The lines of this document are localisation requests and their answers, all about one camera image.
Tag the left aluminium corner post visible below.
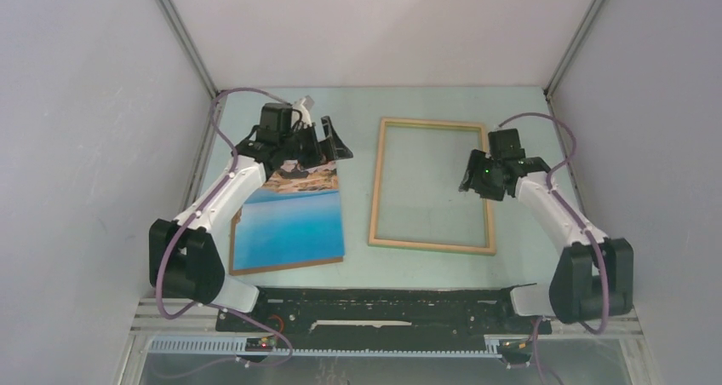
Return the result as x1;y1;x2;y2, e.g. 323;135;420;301
141;0;222;102

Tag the wooden picture frame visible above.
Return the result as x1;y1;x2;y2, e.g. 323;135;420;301
368;118;497;256

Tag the right aluminium corner post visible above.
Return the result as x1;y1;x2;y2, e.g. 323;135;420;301
544;0;608;101

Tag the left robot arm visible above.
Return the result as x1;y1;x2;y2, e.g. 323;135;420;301
149;101;353;331

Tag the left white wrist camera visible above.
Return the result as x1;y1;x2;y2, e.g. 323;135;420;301
291;95;314;131

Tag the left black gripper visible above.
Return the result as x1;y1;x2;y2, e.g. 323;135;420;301
278;117;351;171

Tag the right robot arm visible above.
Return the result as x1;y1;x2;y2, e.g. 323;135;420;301
460;129;634;332

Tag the white cable duct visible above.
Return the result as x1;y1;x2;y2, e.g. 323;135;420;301
147;336;532;359

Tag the landscape photo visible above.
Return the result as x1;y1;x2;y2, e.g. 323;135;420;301
229;161;346;276

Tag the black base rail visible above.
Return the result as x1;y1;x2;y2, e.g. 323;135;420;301
249;287;536;351

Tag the aluminium corner post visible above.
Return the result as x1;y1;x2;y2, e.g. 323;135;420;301
141;0;222;102
544;0;608;101

